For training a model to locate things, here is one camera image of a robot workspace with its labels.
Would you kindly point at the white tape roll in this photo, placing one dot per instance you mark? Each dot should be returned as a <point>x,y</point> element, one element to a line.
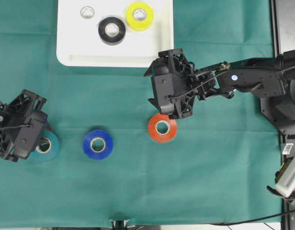
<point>85,11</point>

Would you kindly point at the green table cloth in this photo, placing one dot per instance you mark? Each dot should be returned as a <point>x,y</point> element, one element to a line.
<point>216,169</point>

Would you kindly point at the red tape roll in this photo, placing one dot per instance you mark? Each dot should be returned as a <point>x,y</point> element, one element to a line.
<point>162,129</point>

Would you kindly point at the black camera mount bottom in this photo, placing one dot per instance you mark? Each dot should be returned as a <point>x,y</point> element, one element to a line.
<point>119,224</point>

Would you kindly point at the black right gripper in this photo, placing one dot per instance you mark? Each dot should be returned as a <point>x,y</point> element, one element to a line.
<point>176,83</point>

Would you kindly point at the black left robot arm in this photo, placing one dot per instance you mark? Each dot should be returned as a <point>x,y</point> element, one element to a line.
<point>25,129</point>

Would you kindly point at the aluminium frame rail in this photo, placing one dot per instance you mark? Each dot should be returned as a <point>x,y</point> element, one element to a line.
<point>283,25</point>

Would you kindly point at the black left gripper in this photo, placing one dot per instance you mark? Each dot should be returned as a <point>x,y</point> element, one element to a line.
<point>22,123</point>

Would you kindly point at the blue tape roll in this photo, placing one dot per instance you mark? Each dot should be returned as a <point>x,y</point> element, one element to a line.
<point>97,144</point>

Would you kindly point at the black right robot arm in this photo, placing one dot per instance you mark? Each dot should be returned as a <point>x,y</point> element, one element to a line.
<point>263,77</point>

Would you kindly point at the white perforated box device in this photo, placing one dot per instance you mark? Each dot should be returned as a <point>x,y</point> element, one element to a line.
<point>286,184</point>

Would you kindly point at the teal tape roll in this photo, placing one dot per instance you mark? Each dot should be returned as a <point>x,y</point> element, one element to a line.
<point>47,149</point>

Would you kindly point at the yellow tape roll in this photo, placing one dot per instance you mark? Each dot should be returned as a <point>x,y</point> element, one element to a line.
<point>139,16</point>

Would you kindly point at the white plastic tray case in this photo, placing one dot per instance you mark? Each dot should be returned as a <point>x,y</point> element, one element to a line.
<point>79,44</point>

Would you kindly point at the black tape roll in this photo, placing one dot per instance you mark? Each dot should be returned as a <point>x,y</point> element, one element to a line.
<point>112,30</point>

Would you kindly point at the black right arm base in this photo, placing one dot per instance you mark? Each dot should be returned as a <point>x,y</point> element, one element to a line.
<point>280,110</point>

